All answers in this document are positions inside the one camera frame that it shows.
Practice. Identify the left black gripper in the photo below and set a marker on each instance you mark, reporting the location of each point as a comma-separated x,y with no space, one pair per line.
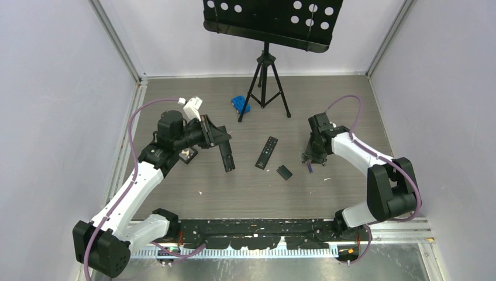
212,135

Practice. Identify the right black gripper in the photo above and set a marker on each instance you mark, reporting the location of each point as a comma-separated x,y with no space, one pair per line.
310,154

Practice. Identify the plain black remote control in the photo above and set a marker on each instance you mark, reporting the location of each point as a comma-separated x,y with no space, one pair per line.
226,154

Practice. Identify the black battery cover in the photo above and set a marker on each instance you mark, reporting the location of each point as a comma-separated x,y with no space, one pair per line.
284,172

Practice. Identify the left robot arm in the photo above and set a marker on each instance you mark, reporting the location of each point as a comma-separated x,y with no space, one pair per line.
106,242

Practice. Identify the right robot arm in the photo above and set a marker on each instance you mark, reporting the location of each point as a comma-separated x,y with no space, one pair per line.
391,188

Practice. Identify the black remote with buttons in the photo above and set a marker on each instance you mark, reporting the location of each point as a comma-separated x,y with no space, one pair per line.
266,152

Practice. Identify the blue toy car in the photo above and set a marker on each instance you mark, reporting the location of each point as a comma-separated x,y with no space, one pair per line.
238,103

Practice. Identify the black music stand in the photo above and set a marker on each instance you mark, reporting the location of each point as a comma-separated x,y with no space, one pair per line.
304,25

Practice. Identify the black square frame box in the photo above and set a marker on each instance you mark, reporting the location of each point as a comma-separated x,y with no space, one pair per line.
187,155

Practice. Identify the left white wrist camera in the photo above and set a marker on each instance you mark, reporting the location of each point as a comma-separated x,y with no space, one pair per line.
191,108

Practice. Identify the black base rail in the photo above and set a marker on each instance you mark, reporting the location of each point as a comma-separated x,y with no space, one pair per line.
258,234

